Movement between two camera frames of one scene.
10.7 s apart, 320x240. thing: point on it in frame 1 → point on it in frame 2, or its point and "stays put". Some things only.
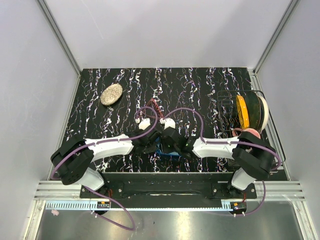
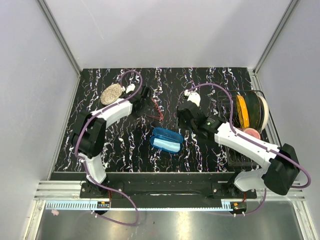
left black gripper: [151, 149] → [148, 104]
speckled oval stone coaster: [111, 94] stays put
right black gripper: [164, 148] → [179, 120]
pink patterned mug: [245, 129] stays put
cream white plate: [266, 114] stays put
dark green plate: [254, 105] stays put
